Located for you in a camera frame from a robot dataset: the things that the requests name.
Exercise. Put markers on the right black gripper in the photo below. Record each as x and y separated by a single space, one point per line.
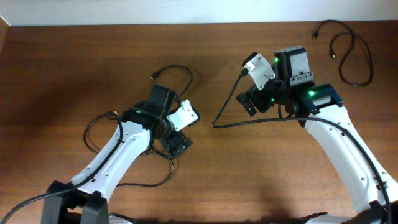
246 102

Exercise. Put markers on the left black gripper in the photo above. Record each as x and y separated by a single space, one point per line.
176 144

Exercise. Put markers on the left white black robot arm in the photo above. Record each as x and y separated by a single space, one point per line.
85 198

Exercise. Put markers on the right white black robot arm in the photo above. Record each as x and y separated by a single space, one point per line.
288 81

